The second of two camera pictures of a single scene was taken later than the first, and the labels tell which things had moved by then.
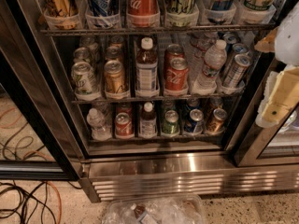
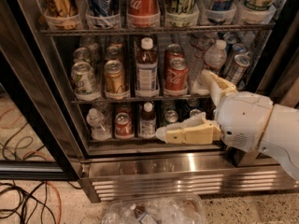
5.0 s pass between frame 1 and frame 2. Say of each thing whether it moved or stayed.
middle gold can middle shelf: stayed
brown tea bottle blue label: stayed
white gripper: moved
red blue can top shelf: stayed
